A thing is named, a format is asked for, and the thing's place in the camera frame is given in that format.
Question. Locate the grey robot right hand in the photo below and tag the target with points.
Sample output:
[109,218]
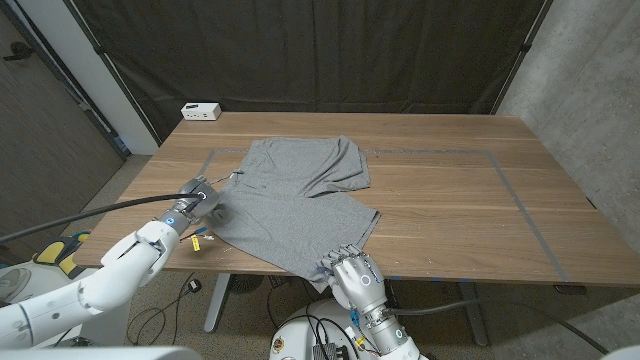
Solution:
[360,285]

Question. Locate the grey table leg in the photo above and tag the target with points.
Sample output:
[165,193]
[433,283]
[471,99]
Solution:
[474,320]

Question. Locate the black power plug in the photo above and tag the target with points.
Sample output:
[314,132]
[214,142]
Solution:
[195,285]

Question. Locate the white robot chest rim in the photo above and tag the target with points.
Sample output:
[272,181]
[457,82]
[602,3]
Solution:
[100,354]

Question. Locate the yellow and black floor tool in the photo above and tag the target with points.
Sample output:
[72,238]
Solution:
[55,252]

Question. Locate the white table leg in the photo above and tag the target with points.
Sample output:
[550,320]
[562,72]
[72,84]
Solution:
[218,300]

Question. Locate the grey sneaker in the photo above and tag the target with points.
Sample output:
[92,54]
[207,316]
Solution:
[12,282]

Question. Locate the white power strip box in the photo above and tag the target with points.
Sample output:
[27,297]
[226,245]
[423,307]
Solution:
[201,111]

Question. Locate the grey tape rectangle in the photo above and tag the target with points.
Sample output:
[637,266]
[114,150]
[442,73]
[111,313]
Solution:
[430,151]

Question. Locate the white robot torso base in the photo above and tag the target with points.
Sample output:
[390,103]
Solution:
[300,330]

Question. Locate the white floor board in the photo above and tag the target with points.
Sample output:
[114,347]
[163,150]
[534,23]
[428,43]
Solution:
[50,280]

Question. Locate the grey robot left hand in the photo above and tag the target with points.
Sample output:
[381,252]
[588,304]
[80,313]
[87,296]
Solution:
[197,200]

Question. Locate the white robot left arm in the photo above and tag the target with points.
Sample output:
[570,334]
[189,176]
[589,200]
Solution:
[115,270]

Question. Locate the black backdrop stand pole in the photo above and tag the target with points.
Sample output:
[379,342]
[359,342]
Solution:
[115,70]
[522,50]

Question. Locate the small grey electronics box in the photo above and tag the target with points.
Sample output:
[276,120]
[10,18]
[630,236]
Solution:
[325,351]

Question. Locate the black round floor fan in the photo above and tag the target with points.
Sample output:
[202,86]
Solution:
[245,283]

